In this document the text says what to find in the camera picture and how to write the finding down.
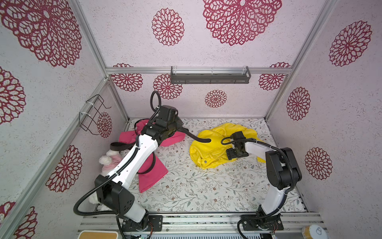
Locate yellow trousers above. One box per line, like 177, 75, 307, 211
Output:
189, 123, 259, 169

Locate pink trousers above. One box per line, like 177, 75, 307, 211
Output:
119, 119, 186, 193

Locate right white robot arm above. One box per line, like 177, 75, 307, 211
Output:
221, 131, 302, 231

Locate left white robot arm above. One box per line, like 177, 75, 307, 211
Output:
95, 106, 183, 230

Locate white plush toy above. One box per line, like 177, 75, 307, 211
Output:
89, 149, 129, 210

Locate white round container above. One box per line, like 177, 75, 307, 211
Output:
301, 225, 329, 239

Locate tan box at base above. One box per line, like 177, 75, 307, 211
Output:
78, 230, 121, 239

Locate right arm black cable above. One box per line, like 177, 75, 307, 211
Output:
220, 136, 296, 239

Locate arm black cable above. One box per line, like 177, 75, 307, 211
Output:
73, 90, 163, 239
220, 136, 296, 239

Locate black wall shelf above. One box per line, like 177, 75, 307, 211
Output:
170, 67, 252, 85

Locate black wire wall rack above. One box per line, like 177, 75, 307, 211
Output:
78, 94, 112, 138

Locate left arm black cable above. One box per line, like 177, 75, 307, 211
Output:
73, 90, 163, 239

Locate metal base rail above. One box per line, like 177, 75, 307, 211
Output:
77, 213, 329, 239

